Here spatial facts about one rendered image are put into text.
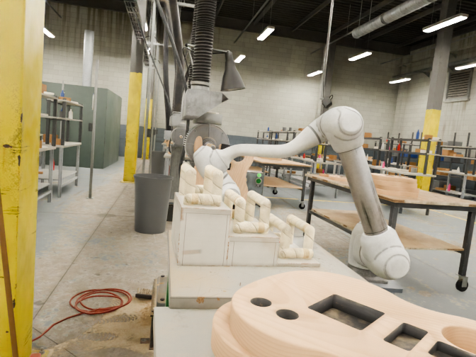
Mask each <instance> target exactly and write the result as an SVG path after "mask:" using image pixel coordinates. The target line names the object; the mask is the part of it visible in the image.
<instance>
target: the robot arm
mask: <svg viewBox="0 0 476 357"><path fill-rule="evenodd" d="M363 126H364V123H363V118H362V116H361V114H360V113H359V112H358V111H357V110H355V109H354V108H351V107H347V106H340V107H335V108H332V109H330V110H328V111H327V112H325V113H323V114H322V115H321V116H319V117H318V118H317V119H315V120H314V121H313V122H312V123H310V124H309V125H308V126H307V127H306V128H305V129H304V130H303V131H302V132H301V133H300V134H299V135H298V136H297V137H296V138H295V139H294V140H292V141H291V142H289V143H287V144H280V145H271V144H236V145H233V146H231V147H228V148H225V149H215V150H212V148H211V147H208V146H201V147H200V148H199V149H198V150H197V151H196V152H195V153H194V154H193V160H194V163H195V166H196V168H197V170H198V172H199V173H200V175H201V176H202V177H203V179H204V174H205V167H206V166H207V165H212V166H214V167H215V168H217V169H219V170H220V171H222V172H223V185H222V202H224V199H225V191H226V190H227V189H232V190H233V191H234V192H235V193H237V194H239V195H241V193H240V189H239V188H238V186H237V185H236V183H235V182H234V181H233V180H232V178H231V177H230V175H229V174H228V173H227V169H228V168H229V167H230V162H231V161H232V160H233V159H234V158H236V157H240V156H248V157H267V158H287V157H292V156H295V155H297V154H299V153H301V152H304V151H306V150H308V149H310V148H312V147H315V146H317V145H319V144H321V143H323V142H325V141H327V140H328V141H329V143H330V145H331V146H332V148H333V150H334V151H335V152H336V153H339V157H340V160H341V163H342V166H343V169H344V173H345V175H346V179H347V181H348V185H349V188H350V190H351V194H352V196H353V201H354V203H355V206H356V209H357V212H358V216H359V218H360V222H359V223H357V224H356V226H355V227H354V229H353V231H352V233H351V239H350V244H349V250H348V265H347V266H348V267H349V268H350V269H351V270H353V271H354V272H356V273H357V274H358V275H359V276H361V277H362V278H364V279H365V280H366V281H368V282H369V283H382V284H388V280H391V281H393V280H395V279H398V278H401V277H403V276H405V275H407V273H408V272H409V269H410V258H409V254H408V253H407V251H406V250H404V247H403V245H402V243H401V241H400V238H399V237H398V235H397V233H396V231H395V230H394V229H393V228H391V227H389V226H387V223H386V220H385V216H384V213H383V209H382V207H381V204H380V200H379V197H378V194H377V191H376V188H375V184H374V182H373V177H372V175H371V172H370V169H369V166H368V162H367V159H366V156H365V153H364V151H363V146H362V145H363V143H364V134H363Z"/></svg>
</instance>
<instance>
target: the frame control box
mask: <svg viewBox="0 0 476 357"><path fill-rule="evenodd" d="M258 173H261V177H260V178H258V177H257V174H258ZM264 174H265V173H263V172H261V171H247V173H246V184H247V188H248V192H249V191H255V192H257V193H258V194H260V195H263V187H264ZM257 179H261V183H257V182H256V180H257Z"/></svg>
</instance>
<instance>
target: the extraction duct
mask: <svg viewBox="0 0 476 357"><path fill-rule="evenodd" d="M435 1H438V0H407V1H405V2H404V3H402V4H400V5H398V6H396V7H394V8H392V9H390V10H389V11H386V12H384V13H383V14H381V15H379V16H377V17H376V18H374V19H372V20H370V21H368V22H367V23H364V24H363V25H360V26H359V32H360V33H359V32H358V27H357V28H354V29H353V30H352V36H353V37H354V38H360V37H361V36H362V35H365V34H367V33H370V32H372V31H374V30H376V29H378V28H380V27H382V26H385V25H387V24H389V23H391V22H393V21H395V20H397V19H398V18H401V17H403V16H406V15H407V14H409V13H411V12H413V11H415V10H417V9H420V8H421V7H424V6H426V5H428V4H430V3H433V2H435Z"/></svg>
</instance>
